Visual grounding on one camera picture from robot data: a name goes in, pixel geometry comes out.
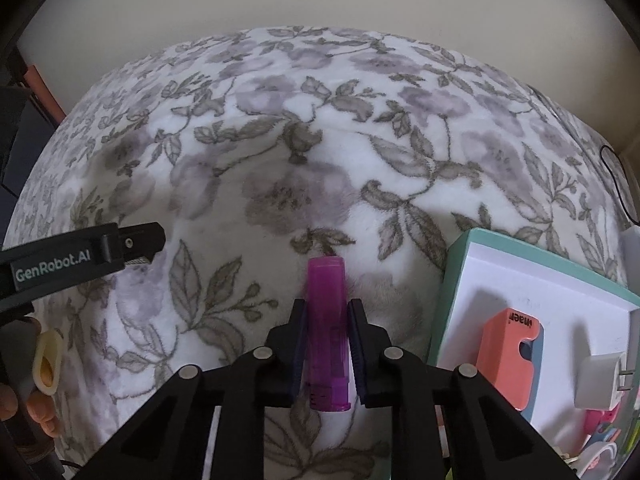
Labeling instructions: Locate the white charger plug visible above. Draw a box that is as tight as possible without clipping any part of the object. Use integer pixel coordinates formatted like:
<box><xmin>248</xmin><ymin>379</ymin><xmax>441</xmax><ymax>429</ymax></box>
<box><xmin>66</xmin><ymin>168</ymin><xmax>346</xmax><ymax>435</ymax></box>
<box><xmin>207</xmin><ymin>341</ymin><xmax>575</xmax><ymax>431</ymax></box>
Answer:
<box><xmin>574</xmin><ymin>351</ymin><xmax>636</xmax><ymax>411</ymax></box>

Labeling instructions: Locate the person's left hand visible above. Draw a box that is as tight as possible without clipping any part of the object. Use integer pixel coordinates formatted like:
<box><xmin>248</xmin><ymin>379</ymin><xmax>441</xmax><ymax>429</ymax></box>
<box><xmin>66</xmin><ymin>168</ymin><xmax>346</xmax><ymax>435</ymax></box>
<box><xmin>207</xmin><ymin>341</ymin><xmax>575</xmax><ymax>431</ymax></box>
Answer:
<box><xmin>0</xmin><ymin>312</ymin><xmax>63</xmax><ymax>441</ymax></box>

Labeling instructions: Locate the purple lighter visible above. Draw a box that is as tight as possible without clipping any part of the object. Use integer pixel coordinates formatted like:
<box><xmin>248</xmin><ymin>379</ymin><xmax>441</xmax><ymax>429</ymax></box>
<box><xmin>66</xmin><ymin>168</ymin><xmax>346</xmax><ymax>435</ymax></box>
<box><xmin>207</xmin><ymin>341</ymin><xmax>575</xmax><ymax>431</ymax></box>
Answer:
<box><xmin>306</xmin><ymin>256</ymin><xmax>352</xmax><ymax>413</ymax></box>

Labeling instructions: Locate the teal cardboard tray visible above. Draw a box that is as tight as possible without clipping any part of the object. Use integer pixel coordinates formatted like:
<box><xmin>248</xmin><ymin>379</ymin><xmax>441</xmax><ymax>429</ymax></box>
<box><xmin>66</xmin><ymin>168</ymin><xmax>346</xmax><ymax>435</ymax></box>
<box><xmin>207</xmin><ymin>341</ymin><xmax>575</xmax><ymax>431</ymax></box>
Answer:
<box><xmin>425</xmin><ymin>227</ymin><xmax>640</xmax><ymax>480</ymax></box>

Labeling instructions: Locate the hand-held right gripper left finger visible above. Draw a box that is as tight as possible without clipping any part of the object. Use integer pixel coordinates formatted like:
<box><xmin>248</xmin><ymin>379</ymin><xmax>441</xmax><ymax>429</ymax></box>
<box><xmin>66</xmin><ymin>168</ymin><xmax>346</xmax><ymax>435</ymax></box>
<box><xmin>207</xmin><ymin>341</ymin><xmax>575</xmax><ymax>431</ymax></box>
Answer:
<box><xmin>102</xmin><ymin>299</ymin><xmax>308</xmax><ymax>480</ymax></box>

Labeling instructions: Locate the black cable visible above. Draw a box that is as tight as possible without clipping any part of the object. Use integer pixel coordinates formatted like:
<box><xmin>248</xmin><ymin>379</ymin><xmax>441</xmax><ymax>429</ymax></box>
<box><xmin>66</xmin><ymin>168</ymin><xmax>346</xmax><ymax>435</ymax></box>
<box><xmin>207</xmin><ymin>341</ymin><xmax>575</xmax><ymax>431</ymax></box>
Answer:
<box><xmin>600</xmin><ymin>144</ymin><xmax>640</xmax><ymax>226</ymax></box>

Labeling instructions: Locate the pink smartwatch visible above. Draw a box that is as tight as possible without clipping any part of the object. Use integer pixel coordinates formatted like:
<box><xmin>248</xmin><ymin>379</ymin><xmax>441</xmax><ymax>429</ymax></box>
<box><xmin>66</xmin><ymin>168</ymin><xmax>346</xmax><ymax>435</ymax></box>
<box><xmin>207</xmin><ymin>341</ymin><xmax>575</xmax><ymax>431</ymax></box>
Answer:
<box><xmin>582</xmin><ymin>405</ymin><xmax>623</xmax><ymax>451</ymax></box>

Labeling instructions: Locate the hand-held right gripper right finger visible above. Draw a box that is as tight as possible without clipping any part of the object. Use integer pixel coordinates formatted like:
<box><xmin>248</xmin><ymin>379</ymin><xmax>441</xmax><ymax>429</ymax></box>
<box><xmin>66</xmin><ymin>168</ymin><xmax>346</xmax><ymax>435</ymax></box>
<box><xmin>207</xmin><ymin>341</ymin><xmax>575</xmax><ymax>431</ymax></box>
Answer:
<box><xmin>347</xmin><ymin>298</ymin><xmax>556</xmax><ymax>480</ymax></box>

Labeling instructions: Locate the cream oval loop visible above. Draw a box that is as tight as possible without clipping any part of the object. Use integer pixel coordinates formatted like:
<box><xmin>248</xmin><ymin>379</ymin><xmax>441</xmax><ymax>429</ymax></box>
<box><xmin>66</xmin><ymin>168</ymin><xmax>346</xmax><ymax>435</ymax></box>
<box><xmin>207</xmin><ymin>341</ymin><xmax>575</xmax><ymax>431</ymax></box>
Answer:
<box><xmin>31</xmin><ymin>332</ymin><xmax>64</xmax><ymax>394</ymax></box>

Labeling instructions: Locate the dark cabinet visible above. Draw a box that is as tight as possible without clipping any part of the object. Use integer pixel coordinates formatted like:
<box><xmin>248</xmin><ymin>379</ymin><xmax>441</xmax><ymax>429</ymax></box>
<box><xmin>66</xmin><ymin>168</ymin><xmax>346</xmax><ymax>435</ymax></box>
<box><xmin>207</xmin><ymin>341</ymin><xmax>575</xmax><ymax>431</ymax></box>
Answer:
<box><xmin>0</xmin><ymin>45</ymin><xmax>68</xmax><ymax>201</ymax></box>

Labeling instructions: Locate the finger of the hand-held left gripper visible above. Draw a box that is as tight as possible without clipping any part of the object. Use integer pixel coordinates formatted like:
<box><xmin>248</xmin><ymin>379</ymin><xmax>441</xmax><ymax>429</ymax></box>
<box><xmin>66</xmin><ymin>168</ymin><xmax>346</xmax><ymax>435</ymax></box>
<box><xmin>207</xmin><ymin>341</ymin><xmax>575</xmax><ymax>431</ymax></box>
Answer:
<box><xmin>119</xmin><ymin>221</ymin><xmax>167</xmax><ymax>268</ymax></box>

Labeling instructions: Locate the orange and blue case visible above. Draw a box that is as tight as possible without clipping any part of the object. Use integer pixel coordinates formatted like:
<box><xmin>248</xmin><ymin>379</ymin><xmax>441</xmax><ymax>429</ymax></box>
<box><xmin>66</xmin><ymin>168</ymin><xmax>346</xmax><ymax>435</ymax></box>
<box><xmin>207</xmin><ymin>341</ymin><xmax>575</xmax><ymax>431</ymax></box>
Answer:
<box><xmin>475</xmin><ymin>307</ymin><xmax>545</xmax><ymax>426</ymax></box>

